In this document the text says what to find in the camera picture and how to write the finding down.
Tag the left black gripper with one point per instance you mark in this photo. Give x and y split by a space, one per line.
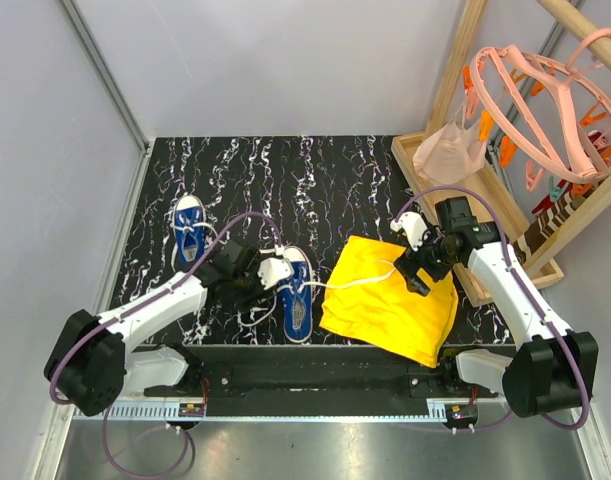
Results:
243 300

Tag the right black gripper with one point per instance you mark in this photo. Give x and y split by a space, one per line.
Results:
409 262

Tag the white shoelace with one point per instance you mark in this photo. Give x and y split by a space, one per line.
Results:
355 283

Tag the blue sneaker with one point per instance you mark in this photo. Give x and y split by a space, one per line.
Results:
296 297
187 210

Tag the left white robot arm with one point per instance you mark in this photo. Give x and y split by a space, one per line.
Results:
97 359

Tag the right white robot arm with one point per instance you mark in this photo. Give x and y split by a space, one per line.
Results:
553 368

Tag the yellow folded cloth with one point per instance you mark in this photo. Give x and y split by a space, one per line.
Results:
386 314

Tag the white shoelace far sneaker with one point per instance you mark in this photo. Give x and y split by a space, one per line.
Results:
205 230

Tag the pink mesh bag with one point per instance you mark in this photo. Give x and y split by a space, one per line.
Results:
451 154

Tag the brown striped cloth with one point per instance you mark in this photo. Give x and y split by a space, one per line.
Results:
545 225

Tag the pink round clothes hanger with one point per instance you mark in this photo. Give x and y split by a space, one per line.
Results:
551 111

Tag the aluminium corner profile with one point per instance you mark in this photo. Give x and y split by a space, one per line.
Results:
101 68

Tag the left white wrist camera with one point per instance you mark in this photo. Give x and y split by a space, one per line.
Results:
273 270

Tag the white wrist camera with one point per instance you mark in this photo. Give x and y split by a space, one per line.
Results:
412 226
273 270

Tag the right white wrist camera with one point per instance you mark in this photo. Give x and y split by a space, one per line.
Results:
412 226

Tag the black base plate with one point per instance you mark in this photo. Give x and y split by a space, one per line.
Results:
327 382

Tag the wooden rack frame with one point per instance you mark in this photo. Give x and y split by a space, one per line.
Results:
541 267

